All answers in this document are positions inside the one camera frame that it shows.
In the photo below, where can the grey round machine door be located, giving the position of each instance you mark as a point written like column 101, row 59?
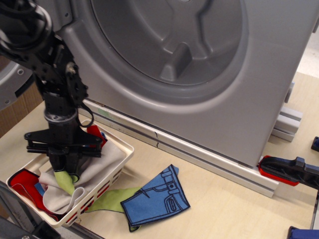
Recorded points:
column 14, row 81

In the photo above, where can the red felt garment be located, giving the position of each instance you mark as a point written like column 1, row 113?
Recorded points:
column 23, row 183

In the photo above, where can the red black clamp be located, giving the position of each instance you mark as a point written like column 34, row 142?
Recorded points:
column 291, row 172

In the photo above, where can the green felt cloth on table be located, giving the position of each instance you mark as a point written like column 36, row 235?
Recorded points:
column 111, row 200

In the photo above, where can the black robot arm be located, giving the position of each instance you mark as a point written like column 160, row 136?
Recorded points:
column 27, row 38

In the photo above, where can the white plastic laundry basket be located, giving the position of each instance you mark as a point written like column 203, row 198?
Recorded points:
column 38, row 164

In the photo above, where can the short aluminium rail right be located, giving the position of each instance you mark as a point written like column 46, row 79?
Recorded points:
column 287, row 124

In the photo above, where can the small green felt cloth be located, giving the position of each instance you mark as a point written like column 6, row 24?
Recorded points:
column 66, row 181

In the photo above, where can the beige cloth in basket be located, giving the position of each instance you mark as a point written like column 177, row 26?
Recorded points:
column 92, row 172

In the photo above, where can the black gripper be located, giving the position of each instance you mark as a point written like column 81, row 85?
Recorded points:
column 64, row 139

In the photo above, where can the blue black clamp corner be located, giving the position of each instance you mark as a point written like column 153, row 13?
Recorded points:
column 295, row 233

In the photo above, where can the grey metal frame corner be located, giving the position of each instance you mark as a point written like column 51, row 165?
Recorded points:
column 23, row 223

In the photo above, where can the blue felt jeans shorts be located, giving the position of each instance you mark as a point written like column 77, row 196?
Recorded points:
column 162, row 198

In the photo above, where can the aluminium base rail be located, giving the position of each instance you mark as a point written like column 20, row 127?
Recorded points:
column 248, row 177

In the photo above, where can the grey toy washing machine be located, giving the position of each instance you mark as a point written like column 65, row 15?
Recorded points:
column 214, row 73

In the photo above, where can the black blue clamp edge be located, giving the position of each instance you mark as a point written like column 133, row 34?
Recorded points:
column 315, row 144

